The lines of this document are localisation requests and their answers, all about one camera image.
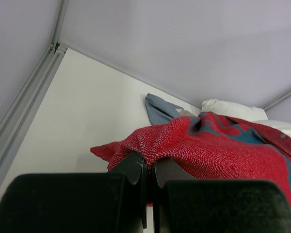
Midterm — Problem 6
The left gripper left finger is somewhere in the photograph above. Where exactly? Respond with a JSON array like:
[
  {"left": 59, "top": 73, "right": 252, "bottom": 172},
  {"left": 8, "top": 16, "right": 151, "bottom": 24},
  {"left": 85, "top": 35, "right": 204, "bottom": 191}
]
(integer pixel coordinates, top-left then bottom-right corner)
[{"left": 0, "top": 152, "right": 147, "bottom": 233}]

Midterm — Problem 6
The aluminium corner post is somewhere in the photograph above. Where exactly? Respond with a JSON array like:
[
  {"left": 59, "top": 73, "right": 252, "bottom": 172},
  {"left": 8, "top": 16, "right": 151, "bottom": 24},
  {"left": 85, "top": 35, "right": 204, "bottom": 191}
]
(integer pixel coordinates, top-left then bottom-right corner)
[
  {"left": 262, "top": 88, "right": 291, "bottom": 111},
  {"left": 51, "top": 0, "right": 69, "bottom": 49}
]

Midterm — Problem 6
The left aluminium corner post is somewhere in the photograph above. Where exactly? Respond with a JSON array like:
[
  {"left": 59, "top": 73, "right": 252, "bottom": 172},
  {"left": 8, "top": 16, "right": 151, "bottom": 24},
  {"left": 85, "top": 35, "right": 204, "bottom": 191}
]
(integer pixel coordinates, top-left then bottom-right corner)
[{"left": 51, "top": 0, "right": 69, "bottom": 49}]

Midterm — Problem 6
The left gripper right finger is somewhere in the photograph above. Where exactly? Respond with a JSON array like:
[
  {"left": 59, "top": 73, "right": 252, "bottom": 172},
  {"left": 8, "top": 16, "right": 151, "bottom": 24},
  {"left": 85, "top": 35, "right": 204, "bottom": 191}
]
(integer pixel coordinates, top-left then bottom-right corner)
[{"left": 152, "top": 158, "right": 291, "bottom": 233}]

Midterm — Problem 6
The white bare pillow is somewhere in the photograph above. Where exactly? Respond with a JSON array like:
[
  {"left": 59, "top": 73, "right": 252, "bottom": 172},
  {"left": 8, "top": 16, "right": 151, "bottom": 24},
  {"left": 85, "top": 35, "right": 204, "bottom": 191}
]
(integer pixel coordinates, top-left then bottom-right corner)
[{"left": 202, "top": 99, "right": 268, "bottom": 122}]

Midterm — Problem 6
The right aluminium corner post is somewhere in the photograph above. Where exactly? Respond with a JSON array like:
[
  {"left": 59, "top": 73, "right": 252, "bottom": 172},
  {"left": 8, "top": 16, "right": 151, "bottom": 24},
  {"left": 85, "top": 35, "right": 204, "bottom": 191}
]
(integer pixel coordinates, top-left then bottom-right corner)
[{"left": 262, "top": 88, "right": 291, "bottom": 111}]

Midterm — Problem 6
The red pillowcase with grey print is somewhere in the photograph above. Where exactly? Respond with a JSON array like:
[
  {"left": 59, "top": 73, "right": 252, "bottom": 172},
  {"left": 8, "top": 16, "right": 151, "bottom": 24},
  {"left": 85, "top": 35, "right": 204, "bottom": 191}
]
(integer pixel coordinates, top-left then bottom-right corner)
[{"left": 90, "top": 112, "right": 291, "bottom": 206}]

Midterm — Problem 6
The blue grey pillowcase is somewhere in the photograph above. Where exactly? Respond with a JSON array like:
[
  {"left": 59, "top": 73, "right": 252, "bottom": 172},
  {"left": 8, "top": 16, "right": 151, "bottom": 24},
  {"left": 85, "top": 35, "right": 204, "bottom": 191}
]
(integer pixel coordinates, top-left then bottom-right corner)
[{"left": 144, "top": 93, "right": 183, "bottom": 125}]

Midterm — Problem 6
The beige grey pillowcase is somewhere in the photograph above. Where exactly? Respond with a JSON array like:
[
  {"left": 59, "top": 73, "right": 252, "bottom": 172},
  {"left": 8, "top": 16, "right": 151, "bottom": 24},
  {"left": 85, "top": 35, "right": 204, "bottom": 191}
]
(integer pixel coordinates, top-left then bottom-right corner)
[{"left": 176, "top": 109, "right": 195, "bottom": 117}]

